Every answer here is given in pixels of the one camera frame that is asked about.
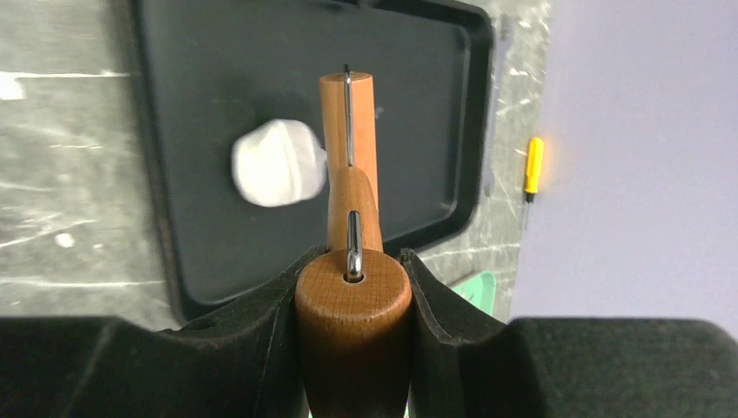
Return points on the wooden double-ended dough roller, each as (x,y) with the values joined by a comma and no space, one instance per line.
(353,303)

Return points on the yellow screwdriver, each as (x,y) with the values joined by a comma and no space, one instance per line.
(535,155)

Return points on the green floral tray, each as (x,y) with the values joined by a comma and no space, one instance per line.
(478,289)

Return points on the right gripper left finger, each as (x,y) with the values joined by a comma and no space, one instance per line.
(240,360)

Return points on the white dough ball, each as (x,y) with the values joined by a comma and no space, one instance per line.
(279,164)

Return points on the black baking tray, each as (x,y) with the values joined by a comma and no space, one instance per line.
(243,108)

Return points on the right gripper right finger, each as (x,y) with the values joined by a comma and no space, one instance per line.
(468,364)

